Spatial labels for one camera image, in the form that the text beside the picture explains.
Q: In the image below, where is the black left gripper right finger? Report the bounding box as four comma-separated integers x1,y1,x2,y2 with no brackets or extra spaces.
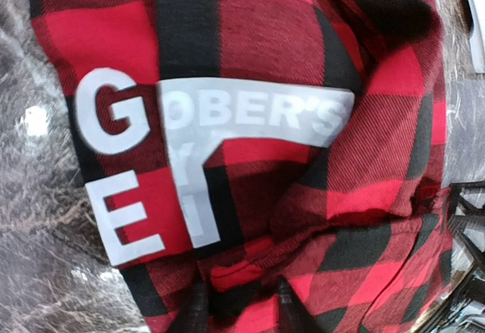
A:
277,277,322,333

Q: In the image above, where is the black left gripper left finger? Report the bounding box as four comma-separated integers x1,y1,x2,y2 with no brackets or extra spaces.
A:
167,281,208,333

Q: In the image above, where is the red black plaid shirt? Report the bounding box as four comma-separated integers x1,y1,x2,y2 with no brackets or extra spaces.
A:
30,0,452,332

